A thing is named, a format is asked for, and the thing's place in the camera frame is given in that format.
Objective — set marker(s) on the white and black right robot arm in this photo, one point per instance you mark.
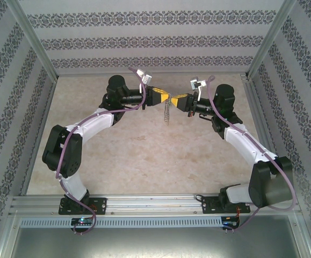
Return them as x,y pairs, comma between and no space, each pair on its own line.
241,139

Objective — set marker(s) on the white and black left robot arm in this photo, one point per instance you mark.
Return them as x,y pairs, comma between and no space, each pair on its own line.
96,122

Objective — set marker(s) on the grey metal sheet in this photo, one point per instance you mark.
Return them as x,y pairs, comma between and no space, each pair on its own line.
155,242

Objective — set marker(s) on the aluminium back rail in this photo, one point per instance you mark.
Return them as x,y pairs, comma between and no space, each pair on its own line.
155,73

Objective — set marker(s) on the aluminium right side rail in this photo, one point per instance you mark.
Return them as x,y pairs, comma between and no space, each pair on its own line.
254,107

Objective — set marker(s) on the aluminium left side rail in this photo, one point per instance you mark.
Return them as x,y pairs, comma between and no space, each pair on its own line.
49,107

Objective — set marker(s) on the aluminium right frame post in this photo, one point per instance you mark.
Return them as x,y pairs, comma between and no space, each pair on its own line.
272,35

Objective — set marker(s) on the aluminium frame post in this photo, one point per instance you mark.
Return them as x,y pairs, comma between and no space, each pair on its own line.
32,35
272,35

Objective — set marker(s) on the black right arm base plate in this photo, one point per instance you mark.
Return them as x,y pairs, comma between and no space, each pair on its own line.
207,207

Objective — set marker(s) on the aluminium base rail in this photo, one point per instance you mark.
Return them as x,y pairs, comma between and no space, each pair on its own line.
155,204

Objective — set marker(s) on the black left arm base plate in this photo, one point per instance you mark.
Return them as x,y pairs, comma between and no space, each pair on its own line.
101,205

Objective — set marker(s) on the aluminium left frame post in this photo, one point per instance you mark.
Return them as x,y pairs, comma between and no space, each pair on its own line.
32,35

